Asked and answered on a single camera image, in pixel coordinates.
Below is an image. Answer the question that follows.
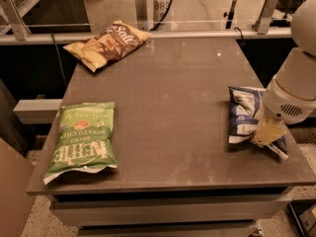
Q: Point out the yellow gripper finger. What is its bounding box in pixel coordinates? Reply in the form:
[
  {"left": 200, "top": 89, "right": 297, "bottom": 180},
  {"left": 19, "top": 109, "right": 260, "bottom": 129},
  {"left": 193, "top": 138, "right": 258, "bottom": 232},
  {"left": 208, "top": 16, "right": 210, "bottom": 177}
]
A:
[{"left": 251, "top": 117, "right": 286, "bottom": 145}]

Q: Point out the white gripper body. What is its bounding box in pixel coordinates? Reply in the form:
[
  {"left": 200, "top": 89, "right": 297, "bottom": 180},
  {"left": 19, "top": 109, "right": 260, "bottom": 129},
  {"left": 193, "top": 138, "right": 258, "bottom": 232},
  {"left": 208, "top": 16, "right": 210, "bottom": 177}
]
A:
[{"left": 262, "top": 76, "right": 316, "bottom": 124}]

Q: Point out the blue chip bag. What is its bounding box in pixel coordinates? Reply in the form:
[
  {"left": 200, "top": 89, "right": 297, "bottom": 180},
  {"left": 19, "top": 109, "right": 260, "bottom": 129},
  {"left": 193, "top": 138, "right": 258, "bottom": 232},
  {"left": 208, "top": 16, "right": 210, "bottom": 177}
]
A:
[{"left": 229, "top": 86, "right": 288, "bottom": 159}]

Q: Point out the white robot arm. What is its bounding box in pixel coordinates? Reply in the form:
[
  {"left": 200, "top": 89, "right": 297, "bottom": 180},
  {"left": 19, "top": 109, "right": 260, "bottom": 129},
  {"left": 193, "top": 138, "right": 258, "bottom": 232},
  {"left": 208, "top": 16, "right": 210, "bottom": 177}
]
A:
[{"left": 251, "top": 0, "right": 316, "bottom": 145}]

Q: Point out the brown sea salt chip bag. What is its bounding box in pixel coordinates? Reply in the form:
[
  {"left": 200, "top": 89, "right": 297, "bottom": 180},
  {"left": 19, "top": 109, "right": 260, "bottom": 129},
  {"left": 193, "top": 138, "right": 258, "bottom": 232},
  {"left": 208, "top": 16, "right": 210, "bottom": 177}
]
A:
[{"left": 64, "top": 21, "right": 151, "bottom": 72}]

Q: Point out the green jalapeno chip bag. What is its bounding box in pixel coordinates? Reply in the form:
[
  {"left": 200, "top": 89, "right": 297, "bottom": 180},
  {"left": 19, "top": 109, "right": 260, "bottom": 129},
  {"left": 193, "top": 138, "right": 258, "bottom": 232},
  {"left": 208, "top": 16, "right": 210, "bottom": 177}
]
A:
[{"left": 43, "top": 102, "right": 118, "bottom": 185}]

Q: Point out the grey table drawer cabinet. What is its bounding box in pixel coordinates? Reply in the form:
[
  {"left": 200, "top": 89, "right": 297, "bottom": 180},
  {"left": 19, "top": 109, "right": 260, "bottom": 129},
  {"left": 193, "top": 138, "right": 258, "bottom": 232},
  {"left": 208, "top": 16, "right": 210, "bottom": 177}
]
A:
[{"left": 50, "top": 194, "right": 290, "bottom": 237}]

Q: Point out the grey metal side beam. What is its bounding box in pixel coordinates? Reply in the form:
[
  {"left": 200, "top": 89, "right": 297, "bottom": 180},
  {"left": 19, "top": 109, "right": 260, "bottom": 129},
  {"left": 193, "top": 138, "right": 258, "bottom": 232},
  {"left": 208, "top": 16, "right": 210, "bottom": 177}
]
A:
[{"left": 14, "top": 99, "right": 62, "bottom": 124}]

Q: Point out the clear acrylic barrier panel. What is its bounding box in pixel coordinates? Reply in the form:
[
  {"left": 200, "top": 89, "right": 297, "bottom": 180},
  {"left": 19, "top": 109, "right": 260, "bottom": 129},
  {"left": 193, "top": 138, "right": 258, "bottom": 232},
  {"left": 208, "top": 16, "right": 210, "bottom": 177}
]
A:
[{"left": 22, "top": 0, "right": 305, "bottom": 34}]

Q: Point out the right metal bracket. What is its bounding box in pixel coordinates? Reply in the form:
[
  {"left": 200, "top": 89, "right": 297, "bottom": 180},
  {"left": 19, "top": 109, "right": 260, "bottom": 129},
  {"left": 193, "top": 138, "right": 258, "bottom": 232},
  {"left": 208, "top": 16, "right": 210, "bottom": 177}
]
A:
[{"left": 254, "top": 0, "right": 278, "bottom": 35}]

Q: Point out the metal bracket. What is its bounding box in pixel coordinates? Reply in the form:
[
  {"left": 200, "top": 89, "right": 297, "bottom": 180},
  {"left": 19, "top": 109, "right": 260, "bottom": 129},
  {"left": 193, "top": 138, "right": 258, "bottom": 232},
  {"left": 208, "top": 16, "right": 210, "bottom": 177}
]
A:
[
  {"left": 0, "top": 0, "right": 31, "bottom": 40},
  {"left": 254, "top": 0, "right": 278, "bottom": 35},
  {"left": 134, "top": 0, "right": 148, "bottom": 31}
]

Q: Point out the black cable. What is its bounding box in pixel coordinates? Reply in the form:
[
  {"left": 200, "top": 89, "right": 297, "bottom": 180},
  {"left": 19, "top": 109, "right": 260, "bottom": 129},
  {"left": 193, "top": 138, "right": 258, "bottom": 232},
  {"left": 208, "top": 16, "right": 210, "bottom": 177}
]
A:
[{"left": 149, "top": 0, "right": 175, "bottom": 32}]

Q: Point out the white post with numbers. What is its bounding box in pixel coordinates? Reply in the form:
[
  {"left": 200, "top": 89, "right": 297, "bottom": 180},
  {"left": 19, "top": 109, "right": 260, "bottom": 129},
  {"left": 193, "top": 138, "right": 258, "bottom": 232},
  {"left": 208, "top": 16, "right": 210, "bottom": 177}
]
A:
[{"left": 153, "top": 0, "right": 173, "bottom": 25}]

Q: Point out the middle metal bracket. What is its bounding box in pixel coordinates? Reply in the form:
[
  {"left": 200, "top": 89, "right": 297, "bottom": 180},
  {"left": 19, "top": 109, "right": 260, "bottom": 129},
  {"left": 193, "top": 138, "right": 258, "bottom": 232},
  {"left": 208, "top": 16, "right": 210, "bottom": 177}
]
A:
[{"left": 134, "top": 0, "right": 148, "bottom": 31}]

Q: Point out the left metal bracket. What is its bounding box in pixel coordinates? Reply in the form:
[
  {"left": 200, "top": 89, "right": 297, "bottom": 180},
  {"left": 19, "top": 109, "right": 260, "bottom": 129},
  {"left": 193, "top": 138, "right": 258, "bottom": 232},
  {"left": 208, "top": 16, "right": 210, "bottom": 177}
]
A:
[{"left": 0, "top": 0, "right": 31, "bottom": 40}]

